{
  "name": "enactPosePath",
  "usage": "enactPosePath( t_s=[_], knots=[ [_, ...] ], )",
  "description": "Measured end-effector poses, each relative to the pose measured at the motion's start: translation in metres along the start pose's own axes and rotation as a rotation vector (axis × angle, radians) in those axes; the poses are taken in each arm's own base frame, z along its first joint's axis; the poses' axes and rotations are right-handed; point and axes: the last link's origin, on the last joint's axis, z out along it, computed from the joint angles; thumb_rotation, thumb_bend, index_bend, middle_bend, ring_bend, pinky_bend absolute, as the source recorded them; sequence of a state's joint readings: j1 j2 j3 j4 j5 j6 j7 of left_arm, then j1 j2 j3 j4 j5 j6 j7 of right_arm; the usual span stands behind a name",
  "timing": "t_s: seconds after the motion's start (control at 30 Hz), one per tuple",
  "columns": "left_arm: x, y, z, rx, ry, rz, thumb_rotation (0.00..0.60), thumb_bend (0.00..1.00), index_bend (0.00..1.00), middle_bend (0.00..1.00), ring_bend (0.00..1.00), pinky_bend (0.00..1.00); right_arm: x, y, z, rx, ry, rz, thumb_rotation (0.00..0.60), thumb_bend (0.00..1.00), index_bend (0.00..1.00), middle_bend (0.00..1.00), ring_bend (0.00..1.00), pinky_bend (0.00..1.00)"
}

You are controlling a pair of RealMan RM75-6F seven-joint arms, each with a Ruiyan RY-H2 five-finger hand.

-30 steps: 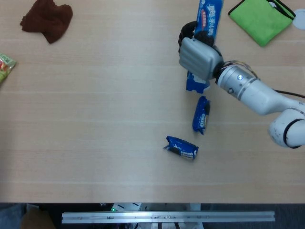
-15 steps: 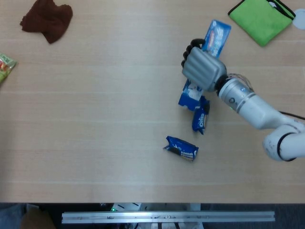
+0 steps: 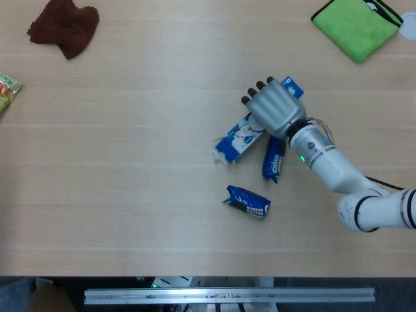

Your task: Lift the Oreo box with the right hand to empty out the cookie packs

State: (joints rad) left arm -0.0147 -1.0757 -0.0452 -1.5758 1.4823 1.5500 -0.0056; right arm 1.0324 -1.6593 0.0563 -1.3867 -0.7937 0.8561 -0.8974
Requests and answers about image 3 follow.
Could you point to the colourful snack bag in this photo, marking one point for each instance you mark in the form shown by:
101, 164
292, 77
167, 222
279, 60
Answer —
8, 91

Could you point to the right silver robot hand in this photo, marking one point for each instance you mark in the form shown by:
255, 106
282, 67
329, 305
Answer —
278, 107

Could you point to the blue white snack box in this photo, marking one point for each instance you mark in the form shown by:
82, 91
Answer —
239, 141

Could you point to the brown crumpled cloth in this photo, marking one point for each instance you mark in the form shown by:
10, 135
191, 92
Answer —
65, 29

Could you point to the white round lid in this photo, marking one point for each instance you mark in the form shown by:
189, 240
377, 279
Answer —
410, 26

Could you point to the blue Oreo packet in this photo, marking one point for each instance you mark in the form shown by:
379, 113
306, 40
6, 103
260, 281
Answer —
274, 159
248, 203

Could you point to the aluminium profile rail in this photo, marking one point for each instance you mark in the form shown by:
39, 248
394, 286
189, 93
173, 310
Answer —
227, 295

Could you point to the green microfiber cloth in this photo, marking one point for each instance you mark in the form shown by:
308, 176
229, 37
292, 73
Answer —
357, 29

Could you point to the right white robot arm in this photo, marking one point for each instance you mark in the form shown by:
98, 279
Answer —
341, 175

